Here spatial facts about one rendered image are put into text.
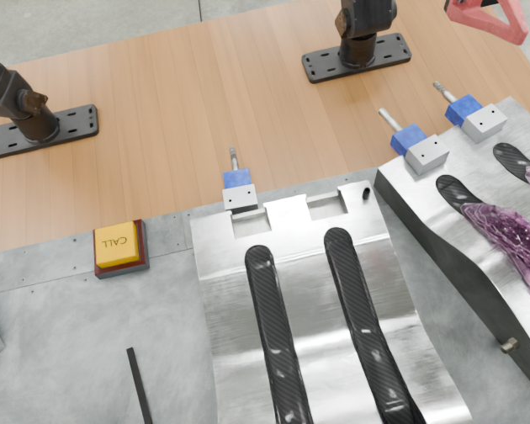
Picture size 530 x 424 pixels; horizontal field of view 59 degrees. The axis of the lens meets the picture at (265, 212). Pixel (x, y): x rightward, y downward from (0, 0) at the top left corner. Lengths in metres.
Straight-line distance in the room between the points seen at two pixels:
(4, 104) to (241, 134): 0.38
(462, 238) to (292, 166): 0.30
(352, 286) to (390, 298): 0.05
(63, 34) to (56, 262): 1.79
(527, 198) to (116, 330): 0.61
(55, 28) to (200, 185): 1.84
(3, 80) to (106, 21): 1.67
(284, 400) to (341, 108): 0.52
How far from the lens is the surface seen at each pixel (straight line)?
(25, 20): 2.67
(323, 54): 0.95
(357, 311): 0.61
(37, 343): 0.78
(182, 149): 0.85
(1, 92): 0.83
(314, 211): 0.68
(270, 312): 0.61
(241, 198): 0.71
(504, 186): 0.76
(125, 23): 2.42
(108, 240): 0.75
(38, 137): 0.93
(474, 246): 0.67
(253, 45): 0.99
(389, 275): 0.63
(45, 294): 0.80
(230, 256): 0.63
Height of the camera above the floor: 1.47
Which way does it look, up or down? 62 degrees down
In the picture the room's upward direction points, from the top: 9 degrees counter-clockwise
